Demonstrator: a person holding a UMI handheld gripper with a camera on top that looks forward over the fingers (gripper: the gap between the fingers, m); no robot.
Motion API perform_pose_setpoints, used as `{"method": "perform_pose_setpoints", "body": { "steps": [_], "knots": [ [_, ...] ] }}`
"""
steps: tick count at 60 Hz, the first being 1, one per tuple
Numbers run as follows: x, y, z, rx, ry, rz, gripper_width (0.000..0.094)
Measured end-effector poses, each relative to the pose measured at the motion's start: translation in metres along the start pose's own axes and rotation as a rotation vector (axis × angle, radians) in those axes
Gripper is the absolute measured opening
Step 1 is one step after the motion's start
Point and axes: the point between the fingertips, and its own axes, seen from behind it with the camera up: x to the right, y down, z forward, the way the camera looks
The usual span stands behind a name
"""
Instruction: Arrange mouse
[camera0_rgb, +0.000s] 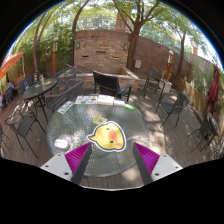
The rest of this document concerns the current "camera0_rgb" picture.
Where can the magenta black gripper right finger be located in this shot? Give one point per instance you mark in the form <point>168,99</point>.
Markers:
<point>146,160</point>

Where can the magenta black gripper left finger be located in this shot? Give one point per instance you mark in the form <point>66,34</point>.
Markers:
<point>77,160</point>

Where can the yellow chick mouse pad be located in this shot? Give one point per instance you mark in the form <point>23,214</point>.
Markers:
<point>108,137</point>

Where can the round glass patio table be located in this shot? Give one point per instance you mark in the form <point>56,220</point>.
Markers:
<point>77,123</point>

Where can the small yellow card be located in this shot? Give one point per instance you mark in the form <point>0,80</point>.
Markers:
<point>99,120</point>

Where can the white keyboard sheet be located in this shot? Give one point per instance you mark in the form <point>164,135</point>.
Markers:
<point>65,107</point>

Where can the green marker pen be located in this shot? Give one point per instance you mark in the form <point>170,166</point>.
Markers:
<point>130,107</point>

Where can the colourful printed leaflet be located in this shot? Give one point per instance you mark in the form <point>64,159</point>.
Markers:
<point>86,100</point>

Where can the grey mesh chair near table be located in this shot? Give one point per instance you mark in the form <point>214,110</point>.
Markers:
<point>72,90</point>

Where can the white paper stack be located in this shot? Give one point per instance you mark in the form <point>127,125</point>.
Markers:
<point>109,100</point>

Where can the metal chair front left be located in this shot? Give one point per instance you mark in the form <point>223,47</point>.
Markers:
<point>21,124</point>

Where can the black chair far right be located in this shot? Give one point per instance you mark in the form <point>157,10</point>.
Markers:
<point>208,130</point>

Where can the black chair back right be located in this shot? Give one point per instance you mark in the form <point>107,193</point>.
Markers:
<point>154,81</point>

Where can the black bench chair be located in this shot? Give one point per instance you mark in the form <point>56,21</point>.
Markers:
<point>109,85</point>

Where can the grey chair behind left table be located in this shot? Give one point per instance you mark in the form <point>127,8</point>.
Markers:
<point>64,75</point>

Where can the closed maroon umbrella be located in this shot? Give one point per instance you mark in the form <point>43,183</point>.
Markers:
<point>213,89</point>

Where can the orange patio umbrella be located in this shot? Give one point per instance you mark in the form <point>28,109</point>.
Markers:
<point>8,62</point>

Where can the stone brick fountain wall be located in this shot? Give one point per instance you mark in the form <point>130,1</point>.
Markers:
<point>105,51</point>

